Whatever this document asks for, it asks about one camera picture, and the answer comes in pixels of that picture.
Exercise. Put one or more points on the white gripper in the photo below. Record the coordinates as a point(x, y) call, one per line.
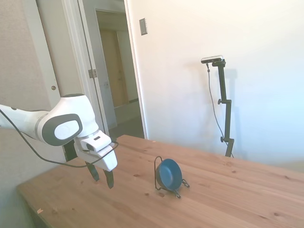
point(107, 161)

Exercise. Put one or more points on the blue bowl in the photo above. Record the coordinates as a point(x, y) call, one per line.
point(169, 173)

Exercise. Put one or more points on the black box speaker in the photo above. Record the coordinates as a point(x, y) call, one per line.
point(70, 152)

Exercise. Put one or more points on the round metal door knob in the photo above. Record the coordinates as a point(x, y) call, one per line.
point(53, 87)

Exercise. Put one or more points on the metal door hinge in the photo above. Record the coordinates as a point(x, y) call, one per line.
point(92, 73)

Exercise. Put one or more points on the wooden hallway door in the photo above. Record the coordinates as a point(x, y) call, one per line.
point(114, 71)

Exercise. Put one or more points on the grey open door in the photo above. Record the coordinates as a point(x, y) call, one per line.
point(95, 47)

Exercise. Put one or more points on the white door with knob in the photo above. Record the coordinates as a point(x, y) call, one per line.
point(61, 47)

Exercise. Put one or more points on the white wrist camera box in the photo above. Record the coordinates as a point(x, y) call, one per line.
point(97, 142)

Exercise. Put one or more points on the black camera stand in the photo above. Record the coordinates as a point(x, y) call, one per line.
point(223, 83)

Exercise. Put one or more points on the grey wall switch plate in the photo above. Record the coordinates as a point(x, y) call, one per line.
point(143, 26)

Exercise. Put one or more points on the silver black exterior camera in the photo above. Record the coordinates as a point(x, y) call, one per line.
point(212, 59)

